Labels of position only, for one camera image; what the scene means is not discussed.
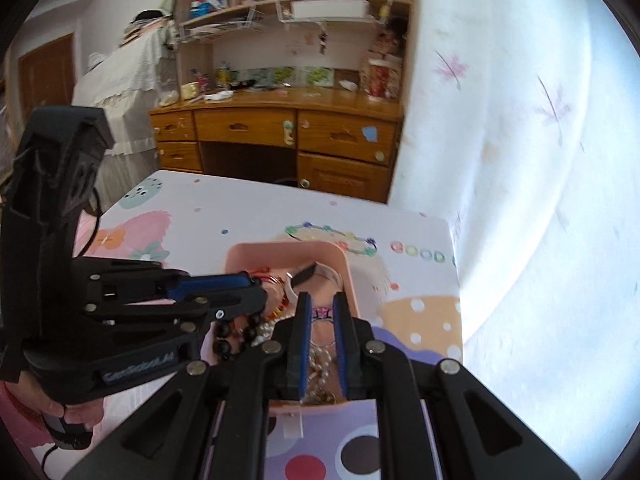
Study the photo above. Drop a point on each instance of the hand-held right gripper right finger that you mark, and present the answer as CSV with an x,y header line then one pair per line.
x,y
341,347

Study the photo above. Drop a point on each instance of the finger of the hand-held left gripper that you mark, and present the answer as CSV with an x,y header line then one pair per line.
x,y
150,325
210,284

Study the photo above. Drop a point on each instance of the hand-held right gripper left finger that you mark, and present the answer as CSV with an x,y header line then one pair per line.
x,y
304,347

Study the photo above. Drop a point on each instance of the pink plastic box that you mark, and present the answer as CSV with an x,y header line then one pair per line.
x,y
240,260

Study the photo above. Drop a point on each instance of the small pink jewelry piece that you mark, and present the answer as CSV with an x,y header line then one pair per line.
x,y
322,312

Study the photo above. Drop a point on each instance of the person's left hand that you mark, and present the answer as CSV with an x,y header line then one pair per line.
x,y
82,412

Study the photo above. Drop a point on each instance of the cartoon printed table mat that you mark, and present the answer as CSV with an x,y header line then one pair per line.
x,y
200,210

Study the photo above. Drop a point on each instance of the brown wooden door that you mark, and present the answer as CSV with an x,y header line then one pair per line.
x,y
47,75

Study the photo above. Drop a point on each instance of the white lace cloth cover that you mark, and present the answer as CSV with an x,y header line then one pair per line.
x,y
125,85

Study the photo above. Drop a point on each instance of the wooden desk with drawers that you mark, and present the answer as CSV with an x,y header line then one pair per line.
x,y
250,125

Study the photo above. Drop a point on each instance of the red patterned box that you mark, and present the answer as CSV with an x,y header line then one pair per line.
x,y
381,77

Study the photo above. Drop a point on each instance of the wooden bookshelf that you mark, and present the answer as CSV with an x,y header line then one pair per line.
x,y
225,5

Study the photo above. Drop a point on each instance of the white plastic tray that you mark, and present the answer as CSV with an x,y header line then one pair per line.
x,y
327,10

